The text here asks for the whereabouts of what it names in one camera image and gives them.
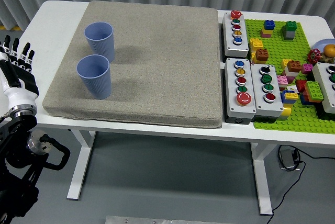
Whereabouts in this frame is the brown toy block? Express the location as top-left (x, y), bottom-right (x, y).
top-left (255, 48), bottom-right (270, 61)

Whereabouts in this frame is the green grey block stack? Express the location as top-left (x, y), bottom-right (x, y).
top-left (281, 20), bottom-right (298, 41)

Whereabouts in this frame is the light pink toy block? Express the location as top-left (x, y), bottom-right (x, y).
top-left (276, 75), bottom-right (296, 92)

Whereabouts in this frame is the orange white block stack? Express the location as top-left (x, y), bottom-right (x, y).
top-left (285, 60), bottom-right (302, 79)

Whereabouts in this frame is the yellow round toy block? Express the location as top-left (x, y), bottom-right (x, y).
top-left (280, 103), bottom-right (293, 120)

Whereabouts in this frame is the grey box with black knob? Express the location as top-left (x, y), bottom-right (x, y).
top-left (250, 63), bottom-right (285, 124)

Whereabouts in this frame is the blue ribbed plastic cup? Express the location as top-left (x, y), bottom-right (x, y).
top-left (84, 21), bottom-right (115, 63)
top-left (76, 54), bottom-right (111, 100)

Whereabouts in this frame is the red toy valve wheel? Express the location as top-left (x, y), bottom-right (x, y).
top-left (307, 48), bottom-right (322, 64)

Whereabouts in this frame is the black floor cable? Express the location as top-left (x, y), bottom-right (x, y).
top-left (265, 145), bottom-right (335, 224)

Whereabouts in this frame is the grey five-button control box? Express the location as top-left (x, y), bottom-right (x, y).
top-left (222, 10), bottom-right (250, 59)
top-left (224, 58), bottom-right (258, 125)

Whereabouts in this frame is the white table leg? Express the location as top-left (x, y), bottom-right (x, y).
top-left (66, 129), bottom-right (96, 200)
top-left (250, 142), bottom-right (273, 216)

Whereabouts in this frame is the blue red toy block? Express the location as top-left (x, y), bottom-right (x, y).
top-left (299, 92), bottom-right (314, 106)

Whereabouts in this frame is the blue yellow toy block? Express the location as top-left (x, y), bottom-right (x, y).
top-left (280, 89), bottom-right (299, 104)

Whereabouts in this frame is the orange toy fruit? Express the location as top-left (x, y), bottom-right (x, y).
top-left (323, 44), bottom-right (335, 57)

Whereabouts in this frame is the grey button box partly visible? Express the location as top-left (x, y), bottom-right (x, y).
top-left (312, 62), bottom-right (335, 115)

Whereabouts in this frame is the blue yellow pink block stack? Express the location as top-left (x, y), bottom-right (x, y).
top-left (260, 19), bottom-right (276, 39)

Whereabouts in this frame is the brown toy piece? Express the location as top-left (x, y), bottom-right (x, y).
top-left (320, 52), bottom-right (335, 64)

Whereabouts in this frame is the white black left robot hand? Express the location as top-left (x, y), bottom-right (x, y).
top-left (0, 35), bottom-right (39, 112)

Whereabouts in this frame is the light blue plate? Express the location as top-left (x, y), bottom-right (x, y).
top-left (312, 39), bottom-right (335, 58)

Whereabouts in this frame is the grey power adapter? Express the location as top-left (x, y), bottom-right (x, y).
top-left (278, 148), bottom-right (299, 171)

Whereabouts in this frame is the green studded baseplate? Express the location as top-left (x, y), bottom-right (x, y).
top-left (244, 18), bottom-right (335, 133)

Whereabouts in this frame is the grey-brown fabric mat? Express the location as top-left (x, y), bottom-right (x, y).
top-left (42, 0), bottom-right (224, 129)

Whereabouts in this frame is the light green toy block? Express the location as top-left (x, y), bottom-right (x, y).
top-left (303, 81), bottom-right (325, 104)

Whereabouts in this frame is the magenta toy block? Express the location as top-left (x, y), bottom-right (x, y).
top-left (300, 63), bottom-right (314, 75)

